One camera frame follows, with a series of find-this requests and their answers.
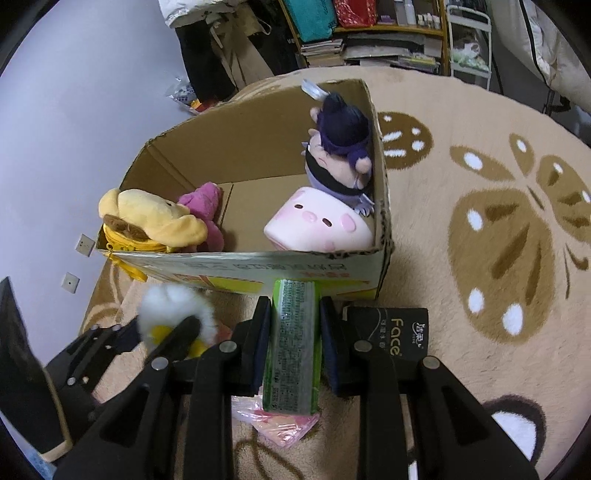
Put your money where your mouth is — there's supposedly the cream padded chair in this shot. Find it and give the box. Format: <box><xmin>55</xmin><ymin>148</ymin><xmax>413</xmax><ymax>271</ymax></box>
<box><xmin>489</xmin><ymin>0</ymin><xmax>591</xmax><ymax>112</ymax></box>

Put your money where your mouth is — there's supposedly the cardboard box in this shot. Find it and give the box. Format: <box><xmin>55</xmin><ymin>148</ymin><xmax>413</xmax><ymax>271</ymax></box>
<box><xmin>95</xmin><ymin>78</ymin><xmax>394</xmax><ymax>301</ymax></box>

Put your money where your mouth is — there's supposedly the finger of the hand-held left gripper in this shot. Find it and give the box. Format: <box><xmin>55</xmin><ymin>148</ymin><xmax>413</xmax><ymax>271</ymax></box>
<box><xmin>45</xmin><ymin>320</ymin><xmax>141</xmax><ymax>402</ymax></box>
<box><xmin>147</xmin><ymin>316</ymin><xmax>202</xmax><ymax>365</ymax></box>

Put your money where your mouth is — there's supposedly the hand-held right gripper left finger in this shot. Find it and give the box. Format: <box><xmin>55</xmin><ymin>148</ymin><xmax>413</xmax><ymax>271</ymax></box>
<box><xmin>54</xmin><ymin>296</ymin><xmax>271</xmax><ymax>480</ymax></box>

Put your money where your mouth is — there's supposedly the red patterned bag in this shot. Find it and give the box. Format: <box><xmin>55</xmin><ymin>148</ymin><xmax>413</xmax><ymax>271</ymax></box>
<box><xmin>333</xmin><ymin>0</ymin><xmax>378</xmax><ymax>27</ymax></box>

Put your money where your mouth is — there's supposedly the grey blue cloth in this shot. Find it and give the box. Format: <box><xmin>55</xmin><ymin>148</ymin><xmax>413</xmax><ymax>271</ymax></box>
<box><xmin>23</xmin><ymin>455</ymin><xmax>58</xmax><ymax>480</ymax></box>

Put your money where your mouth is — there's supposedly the clear plastic bag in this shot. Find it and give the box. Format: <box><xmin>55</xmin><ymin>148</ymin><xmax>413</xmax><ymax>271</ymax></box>
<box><xmin>166</xmin><ymin>76</ymin><xmax>218</xmax><ymax>114</ymax></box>

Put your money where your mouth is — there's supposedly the pile of magazines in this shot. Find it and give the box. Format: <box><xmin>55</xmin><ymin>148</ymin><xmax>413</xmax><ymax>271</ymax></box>
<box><xmin>344</xmin><ymin>34</ymin><xmax>444</xmax><ymax>75</ymax></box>

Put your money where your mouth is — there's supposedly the teal bag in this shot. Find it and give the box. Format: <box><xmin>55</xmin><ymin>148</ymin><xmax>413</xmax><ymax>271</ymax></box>
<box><xmin>281</xmin><ymin>0</ymin><xmax>335</xmax><ymax>42</ymax></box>

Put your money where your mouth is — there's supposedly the yellow bear plush pouch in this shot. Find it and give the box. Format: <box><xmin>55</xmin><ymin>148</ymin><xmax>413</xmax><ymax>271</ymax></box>
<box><xmin>98</xmin><ymin>187</ymin><xmax>208</xmax><ymax>283</ymax></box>

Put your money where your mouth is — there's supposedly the black tissue pack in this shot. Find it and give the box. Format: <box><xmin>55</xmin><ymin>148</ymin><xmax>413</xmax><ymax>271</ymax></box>
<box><xmin>342</xmin><ymin>305</ymin><xmax>430</xmax><ymax>370</ymax></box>

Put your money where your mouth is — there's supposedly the pink plush toy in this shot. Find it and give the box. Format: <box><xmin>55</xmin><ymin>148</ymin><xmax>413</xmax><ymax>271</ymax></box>
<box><xmin>178</xmin><ymin>181</ymin><xmax>227</xmax><ymax>252</ymax></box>

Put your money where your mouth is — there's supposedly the black coat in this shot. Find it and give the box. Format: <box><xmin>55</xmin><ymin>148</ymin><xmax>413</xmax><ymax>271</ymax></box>
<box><xmin>175</xmin><ymin>21</ymin><xmax>236</xmax><ymax>104</ymax></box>

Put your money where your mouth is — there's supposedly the purple-haired plush doll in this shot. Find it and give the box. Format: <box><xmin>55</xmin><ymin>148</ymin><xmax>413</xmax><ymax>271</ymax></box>
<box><xmin>300</xmin><ymin>78</ymin><xmax>375</xmax><ymax>217</ymax></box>

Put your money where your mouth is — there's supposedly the white fluffy plush toy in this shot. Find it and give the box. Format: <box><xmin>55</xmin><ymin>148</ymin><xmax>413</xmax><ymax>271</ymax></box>
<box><xmin>139</xmin><ymin>284</ymin><xmax>225</xmax><ymax>358</ymax></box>

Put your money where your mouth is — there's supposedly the stack of books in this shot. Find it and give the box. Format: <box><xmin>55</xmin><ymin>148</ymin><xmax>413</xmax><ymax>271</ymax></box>
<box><xmin>298</xmin><ymin>39</ymin><xmax>345</xmax><ymax>70</ymax></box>

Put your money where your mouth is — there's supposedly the green tissue pack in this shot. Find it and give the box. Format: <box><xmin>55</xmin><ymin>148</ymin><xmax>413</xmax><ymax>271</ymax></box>
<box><xmin>262</xmin><ymin>278</ymin><xmax>321</xmax><ymax>415</ymax></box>

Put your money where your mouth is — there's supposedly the wooden shelf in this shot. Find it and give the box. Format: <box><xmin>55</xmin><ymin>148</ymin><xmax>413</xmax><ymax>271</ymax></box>
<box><xmin>277</xmin><ymin>0</ymin><xmax>451</xmax><ymax>77</ymax></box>

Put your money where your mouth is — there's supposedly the pink pig plush pillow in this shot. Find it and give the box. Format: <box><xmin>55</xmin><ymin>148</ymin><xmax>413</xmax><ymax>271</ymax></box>
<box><xmin>263</xmin><ymin>186</ymin><xmax>375</xmax><ymax>253</ymax></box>

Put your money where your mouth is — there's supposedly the pink plastic packet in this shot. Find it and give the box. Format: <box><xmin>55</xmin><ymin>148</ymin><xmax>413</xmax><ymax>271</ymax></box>
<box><xmin>231</xmin><ymin>396</ymin><xmax>321</xmax><ymax>450</ymax></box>

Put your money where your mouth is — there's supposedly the row of cosmetic bottles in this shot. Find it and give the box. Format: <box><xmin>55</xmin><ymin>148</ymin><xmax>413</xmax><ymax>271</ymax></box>
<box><xmin>392</xmin><ymin>0</ymin><xmax>444</xmax><ymax>28</ymax></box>

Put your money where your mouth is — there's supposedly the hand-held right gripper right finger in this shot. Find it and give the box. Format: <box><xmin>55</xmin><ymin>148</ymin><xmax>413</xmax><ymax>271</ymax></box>
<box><xmin>321</xmin><ymin>296</ymin><xmax>541</xmax><ymax>480</ymax></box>

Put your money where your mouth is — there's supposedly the white trolley cart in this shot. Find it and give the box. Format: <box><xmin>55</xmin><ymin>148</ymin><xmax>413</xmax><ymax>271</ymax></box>
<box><xmin>445</xmin><ymin>4</ymin><xmax>492</xmax><ymax>90</ymax></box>

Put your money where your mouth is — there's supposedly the beige coat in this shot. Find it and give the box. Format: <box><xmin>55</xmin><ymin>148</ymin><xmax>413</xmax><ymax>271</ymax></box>
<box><xmin>210</xmin><ymin>9</ymin><xmax>273</xmax><ymax>90</ymax></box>

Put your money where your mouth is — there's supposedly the white puffer jacket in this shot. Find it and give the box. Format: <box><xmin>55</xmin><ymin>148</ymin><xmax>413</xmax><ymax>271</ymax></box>
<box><xmin>157</xmin><ymin>0</ymin><xmax>254</xmax><ymax>28</ymax></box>

